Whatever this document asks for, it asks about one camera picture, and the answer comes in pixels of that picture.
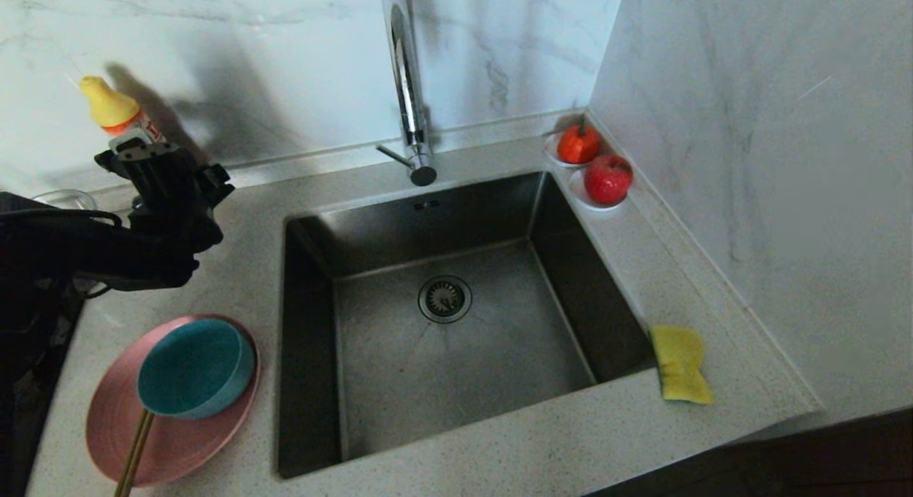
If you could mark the yellow green sponge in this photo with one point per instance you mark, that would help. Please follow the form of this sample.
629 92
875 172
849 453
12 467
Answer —
681 365

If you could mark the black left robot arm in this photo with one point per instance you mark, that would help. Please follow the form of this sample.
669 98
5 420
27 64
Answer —
71 254

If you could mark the black cooktop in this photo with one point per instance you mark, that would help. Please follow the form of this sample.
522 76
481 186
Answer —
36 411

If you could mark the clear glass bowl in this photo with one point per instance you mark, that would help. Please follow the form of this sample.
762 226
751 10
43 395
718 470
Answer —
64 197

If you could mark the teal bowl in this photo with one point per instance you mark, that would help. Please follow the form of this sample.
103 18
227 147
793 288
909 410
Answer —
192 369

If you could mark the red apple on dish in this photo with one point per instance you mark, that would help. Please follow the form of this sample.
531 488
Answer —
579 196

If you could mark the chrome faucet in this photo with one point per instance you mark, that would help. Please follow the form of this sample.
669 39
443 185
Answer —
408 90

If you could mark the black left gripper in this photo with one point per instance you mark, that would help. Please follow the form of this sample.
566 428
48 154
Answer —
178 197

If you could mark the pink plate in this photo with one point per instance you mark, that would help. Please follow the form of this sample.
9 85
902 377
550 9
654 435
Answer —
178 440

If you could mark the yellow orange white detergent bottle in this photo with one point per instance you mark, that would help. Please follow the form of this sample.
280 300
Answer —
110 105

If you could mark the round metal drain strainer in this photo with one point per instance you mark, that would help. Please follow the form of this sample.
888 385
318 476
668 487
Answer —
445 299

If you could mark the stainless steel sink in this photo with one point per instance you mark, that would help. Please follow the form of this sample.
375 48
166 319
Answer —
456 369

